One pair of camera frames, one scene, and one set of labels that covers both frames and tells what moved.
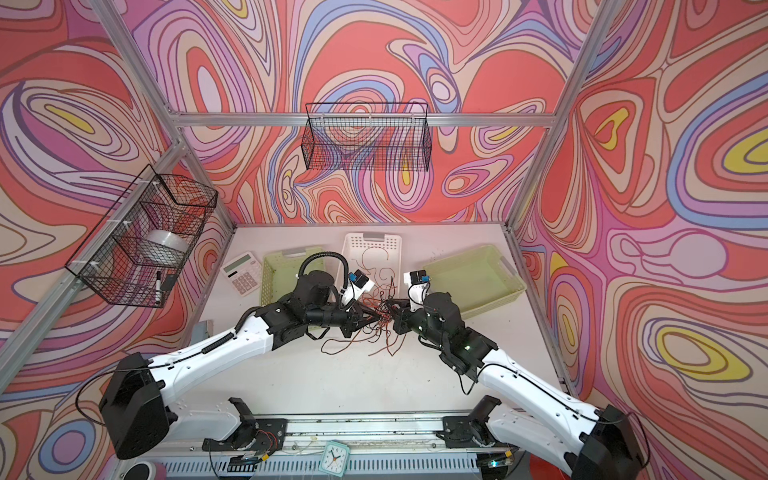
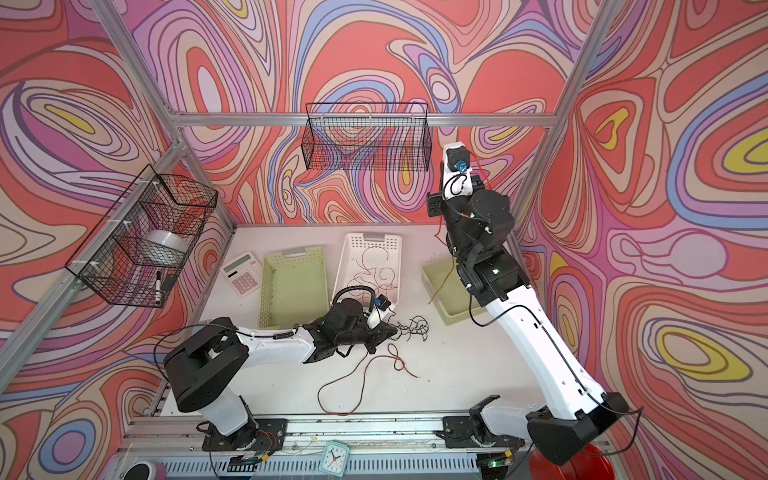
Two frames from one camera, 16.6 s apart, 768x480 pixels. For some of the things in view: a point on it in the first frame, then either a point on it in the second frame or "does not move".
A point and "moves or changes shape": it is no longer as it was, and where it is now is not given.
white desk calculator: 244,272 does not move
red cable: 385,312 moves or changes shape
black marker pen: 158,288 does not move
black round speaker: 141,470 does not move
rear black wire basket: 372,136 does not move
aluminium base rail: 401,448 does not move
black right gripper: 402,325 -> 435,204
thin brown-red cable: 331,353 moves or changes shape
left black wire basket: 136,250 does not move
